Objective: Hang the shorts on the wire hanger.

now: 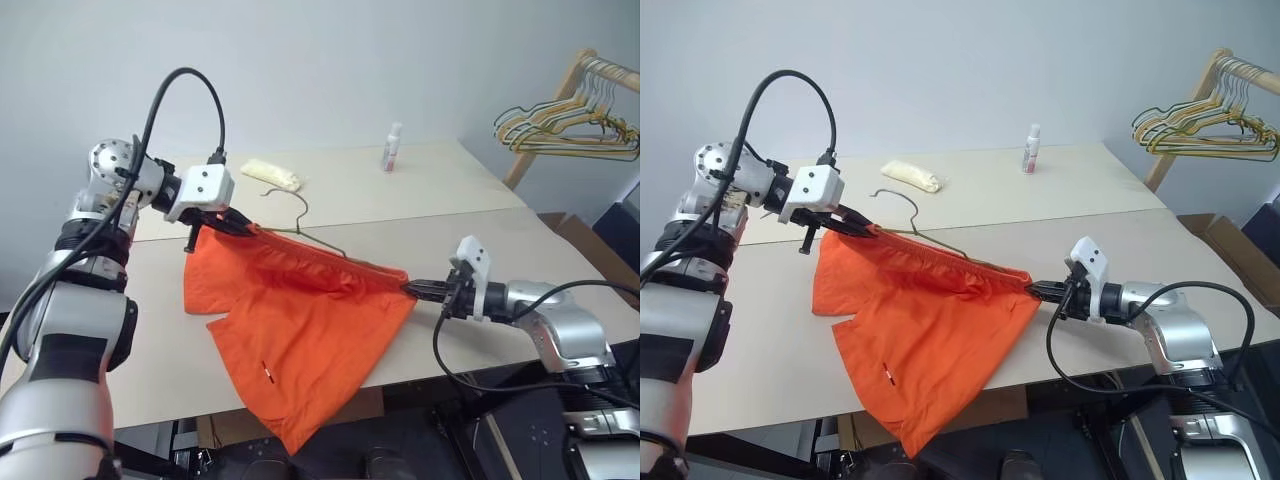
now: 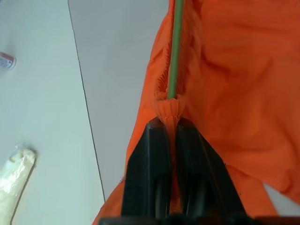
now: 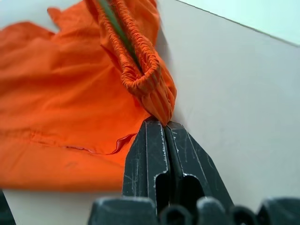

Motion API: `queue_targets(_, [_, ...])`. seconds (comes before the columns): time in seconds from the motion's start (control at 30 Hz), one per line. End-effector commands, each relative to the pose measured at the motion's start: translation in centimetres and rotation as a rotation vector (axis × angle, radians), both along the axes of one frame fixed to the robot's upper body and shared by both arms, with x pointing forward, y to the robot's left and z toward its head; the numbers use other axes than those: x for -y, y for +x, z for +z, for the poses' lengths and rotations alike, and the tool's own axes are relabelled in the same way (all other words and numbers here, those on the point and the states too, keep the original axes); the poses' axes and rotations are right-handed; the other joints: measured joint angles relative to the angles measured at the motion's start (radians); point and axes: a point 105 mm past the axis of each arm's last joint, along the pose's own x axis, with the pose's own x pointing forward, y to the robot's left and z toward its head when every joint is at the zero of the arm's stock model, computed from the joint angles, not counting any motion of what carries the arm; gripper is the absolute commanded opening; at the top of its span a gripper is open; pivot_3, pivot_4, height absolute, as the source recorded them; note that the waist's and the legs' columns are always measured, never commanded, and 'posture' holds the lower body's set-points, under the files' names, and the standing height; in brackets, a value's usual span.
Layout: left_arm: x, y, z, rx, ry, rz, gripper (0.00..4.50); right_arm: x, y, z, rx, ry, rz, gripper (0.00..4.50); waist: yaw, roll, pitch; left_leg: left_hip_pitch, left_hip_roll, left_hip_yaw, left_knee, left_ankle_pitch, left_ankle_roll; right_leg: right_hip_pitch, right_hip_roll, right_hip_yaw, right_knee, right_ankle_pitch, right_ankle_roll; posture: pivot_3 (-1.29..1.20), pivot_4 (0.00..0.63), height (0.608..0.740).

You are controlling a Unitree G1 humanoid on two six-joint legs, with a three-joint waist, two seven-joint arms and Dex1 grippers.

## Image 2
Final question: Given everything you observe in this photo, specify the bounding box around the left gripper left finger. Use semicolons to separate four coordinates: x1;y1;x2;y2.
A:
121;117;173;218

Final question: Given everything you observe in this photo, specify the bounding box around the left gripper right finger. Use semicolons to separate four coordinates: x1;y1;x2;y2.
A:
176;118;247;217

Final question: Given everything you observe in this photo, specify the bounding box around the orange cloth garment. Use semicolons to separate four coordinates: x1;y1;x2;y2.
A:
90;0;300;225

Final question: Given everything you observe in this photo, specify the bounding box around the clear bag of white grains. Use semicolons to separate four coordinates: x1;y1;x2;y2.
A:
0;144;38;225

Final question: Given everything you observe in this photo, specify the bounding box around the red and white can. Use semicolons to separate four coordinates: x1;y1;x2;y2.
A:
0;52;17;70

